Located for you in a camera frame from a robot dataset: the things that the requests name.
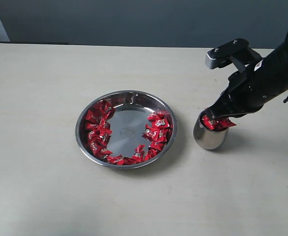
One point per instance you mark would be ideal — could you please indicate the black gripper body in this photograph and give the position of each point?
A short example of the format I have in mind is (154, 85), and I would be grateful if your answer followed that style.
(250, 90)

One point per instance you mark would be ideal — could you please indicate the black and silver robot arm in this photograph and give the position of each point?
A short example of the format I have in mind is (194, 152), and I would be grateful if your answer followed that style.
(286, 56)

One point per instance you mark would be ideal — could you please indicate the steel cup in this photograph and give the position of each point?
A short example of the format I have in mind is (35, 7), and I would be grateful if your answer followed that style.
(206, 138)

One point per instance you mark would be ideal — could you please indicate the round steel plate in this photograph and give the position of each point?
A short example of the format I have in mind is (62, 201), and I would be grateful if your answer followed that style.
(123, 129)

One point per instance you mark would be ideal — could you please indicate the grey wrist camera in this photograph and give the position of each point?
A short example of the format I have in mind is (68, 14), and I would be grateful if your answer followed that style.
(236, 52)

